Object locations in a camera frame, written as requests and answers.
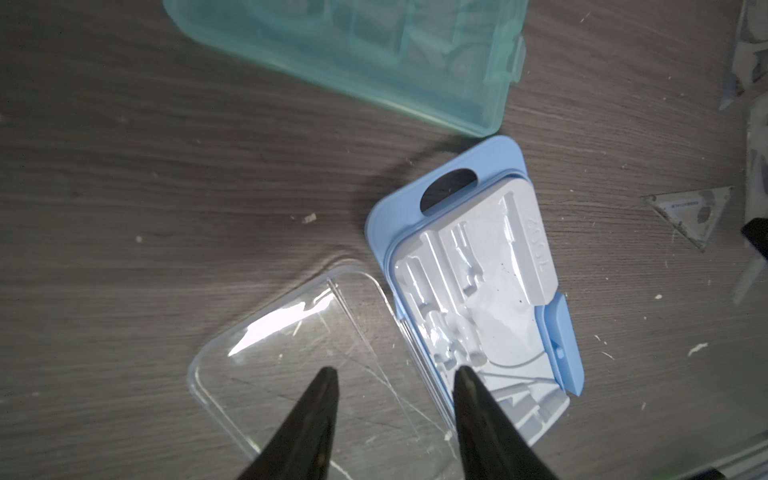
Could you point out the teal transparent ruler set case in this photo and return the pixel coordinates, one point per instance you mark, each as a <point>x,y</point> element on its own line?
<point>449,63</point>

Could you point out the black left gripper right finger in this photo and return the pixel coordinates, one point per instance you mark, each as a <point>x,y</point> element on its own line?
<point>489,444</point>

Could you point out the blue ruler set case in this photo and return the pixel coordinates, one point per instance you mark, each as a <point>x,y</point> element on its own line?
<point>466,279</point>

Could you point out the small clear triangle ruler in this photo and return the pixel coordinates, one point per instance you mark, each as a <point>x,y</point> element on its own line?
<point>693,214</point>

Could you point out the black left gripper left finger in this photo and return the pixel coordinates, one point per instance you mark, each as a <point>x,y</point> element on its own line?
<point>302,446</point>

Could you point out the clear triangle set square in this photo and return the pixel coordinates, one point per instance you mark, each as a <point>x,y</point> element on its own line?
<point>748,59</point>

